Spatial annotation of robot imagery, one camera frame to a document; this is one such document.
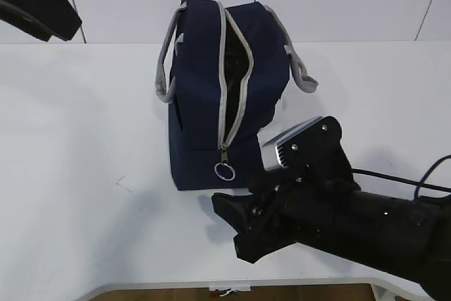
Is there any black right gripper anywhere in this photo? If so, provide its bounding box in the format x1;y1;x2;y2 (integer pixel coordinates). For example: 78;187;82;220
211;116;359;264

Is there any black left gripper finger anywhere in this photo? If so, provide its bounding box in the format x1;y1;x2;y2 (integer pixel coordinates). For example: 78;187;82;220
1;0;82;42

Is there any navy and white lunch bag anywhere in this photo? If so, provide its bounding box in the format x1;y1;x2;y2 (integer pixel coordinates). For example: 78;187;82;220
155;0;318;191

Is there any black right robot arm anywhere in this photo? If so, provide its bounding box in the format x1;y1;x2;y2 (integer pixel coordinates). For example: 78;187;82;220
211;116;450;300

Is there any white tag under table edge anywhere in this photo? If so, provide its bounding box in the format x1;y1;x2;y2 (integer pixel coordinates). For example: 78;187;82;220
208;281;252;298

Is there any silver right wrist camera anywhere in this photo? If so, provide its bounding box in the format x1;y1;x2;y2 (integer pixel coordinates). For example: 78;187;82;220
261;116;323;171

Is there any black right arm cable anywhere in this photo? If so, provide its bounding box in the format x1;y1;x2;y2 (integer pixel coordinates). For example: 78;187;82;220
352;154;451;199

